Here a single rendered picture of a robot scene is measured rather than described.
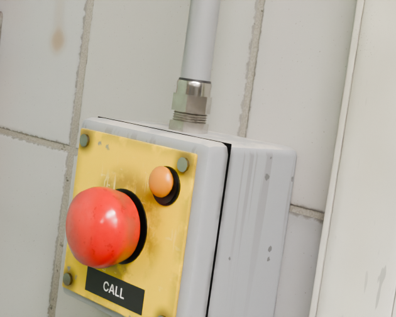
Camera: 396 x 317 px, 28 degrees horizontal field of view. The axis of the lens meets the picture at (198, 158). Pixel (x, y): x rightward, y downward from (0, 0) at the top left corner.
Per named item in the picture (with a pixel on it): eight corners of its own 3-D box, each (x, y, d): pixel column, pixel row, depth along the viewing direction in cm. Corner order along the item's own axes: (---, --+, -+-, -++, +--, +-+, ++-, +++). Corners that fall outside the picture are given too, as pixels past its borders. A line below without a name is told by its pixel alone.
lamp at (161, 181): (154, 194, 38) (158, 163, 38) (175, 200, 37) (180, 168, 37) (141, 194, 38) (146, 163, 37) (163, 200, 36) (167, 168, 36)
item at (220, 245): (149, 282, 49) (171, 122, 48) (275, 334, 42) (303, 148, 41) (50, 294, 44) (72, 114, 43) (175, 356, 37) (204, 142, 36)
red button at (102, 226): (105, 253, 42) (115, 179, 42) (156, 273, 39) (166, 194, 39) (49, 258, 39) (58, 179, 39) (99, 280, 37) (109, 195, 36)
